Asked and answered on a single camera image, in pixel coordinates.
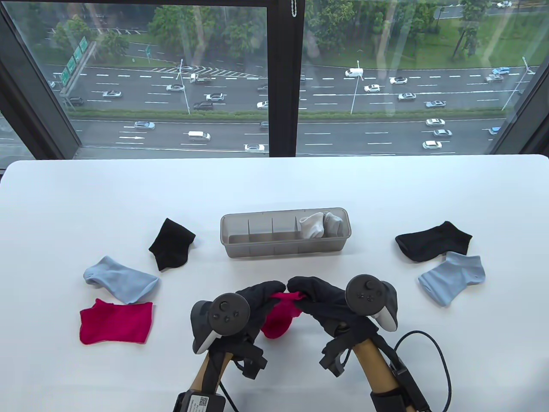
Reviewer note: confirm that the person's left hand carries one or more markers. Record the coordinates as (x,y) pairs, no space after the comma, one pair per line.
(261,296)

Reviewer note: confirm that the person's right hand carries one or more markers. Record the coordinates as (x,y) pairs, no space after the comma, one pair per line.
(326,300)

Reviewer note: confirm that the pink sock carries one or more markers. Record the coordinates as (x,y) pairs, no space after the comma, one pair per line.
(116,322)
(281,317)

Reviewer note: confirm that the grey sock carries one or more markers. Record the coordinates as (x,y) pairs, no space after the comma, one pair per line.
(329,216)
(334,226)

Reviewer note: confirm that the black sock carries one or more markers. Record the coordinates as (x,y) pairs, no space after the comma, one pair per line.
(433,242)
(171,244)

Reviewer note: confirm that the light blue sock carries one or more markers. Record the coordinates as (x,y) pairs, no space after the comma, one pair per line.
(454,277)
(120,281)

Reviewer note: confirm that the person's left forearm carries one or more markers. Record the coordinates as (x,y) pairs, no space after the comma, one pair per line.
(208,371)

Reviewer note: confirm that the person's right forearm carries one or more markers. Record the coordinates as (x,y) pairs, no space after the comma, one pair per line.
(373,365)

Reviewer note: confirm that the grey white tracking controller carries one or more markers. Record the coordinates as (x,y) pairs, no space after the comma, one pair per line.
(227,315)
(364,294)

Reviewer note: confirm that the grey plastic divided organizer box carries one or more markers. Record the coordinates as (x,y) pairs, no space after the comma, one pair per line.
(266,246)

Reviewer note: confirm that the black labelled sensor box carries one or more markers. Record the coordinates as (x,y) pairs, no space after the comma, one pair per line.
(203,403)
(409,388)

